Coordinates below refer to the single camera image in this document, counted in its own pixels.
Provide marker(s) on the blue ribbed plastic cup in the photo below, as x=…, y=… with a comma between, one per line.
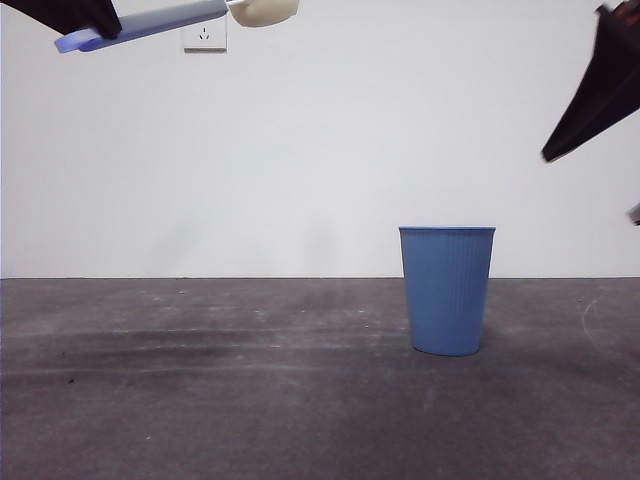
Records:
x=447, y=295

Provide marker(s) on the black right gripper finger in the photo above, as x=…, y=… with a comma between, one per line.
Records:
x=605, y=95
x=635, y=214

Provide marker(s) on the white wall socket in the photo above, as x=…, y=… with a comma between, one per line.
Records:
x=205, y=42

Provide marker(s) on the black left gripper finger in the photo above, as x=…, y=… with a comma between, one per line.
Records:
x=75, y=14

